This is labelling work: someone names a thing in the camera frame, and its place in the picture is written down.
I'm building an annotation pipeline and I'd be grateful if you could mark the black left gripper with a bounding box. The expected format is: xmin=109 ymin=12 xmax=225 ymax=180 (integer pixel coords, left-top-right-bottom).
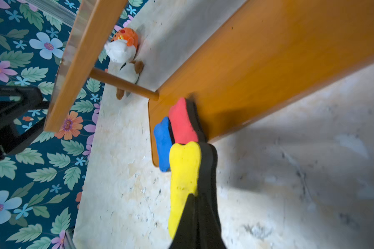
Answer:
xmin=0 ymin=86 xmax=50 ymax=161

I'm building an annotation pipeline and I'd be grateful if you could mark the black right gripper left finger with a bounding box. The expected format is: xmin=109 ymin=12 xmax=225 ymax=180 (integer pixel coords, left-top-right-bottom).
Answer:
xmin=169 ymin=194 xmax=199 ymax=249

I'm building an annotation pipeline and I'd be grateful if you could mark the white orange plush toy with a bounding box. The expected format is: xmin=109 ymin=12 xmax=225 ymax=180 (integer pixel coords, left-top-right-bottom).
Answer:
xmin=105 ymin=28 xmax=139 ymax=64

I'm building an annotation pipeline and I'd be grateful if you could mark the red eraser shelf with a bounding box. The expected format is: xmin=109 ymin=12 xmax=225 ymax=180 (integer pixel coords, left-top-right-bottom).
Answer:
xmin=168 ymin=98 xmax=206 ymax=144

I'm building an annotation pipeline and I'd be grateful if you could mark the brown white plush dog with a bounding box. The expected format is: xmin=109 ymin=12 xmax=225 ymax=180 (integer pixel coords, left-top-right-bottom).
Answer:
xmin=117 ymin=60 xmax=144 ymax=84

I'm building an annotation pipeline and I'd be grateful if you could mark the blue eraser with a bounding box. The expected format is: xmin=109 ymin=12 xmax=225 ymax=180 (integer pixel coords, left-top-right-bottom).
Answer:
xmin=154 ymin=116 xmax=174 ymax=172

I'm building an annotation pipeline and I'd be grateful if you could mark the yellow eraser shelf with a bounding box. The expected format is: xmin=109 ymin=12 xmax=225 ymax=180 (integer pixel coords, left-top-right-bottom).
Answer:
xmin=168 ymin=142 xmax=221 ymax=239

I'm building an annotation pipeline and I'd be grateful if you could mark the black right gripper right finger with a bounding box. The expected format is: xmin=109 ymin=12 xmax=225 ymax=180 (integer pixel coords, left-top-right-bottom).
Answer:
xmin=197 ymin=195 xmax=226 ymax=249

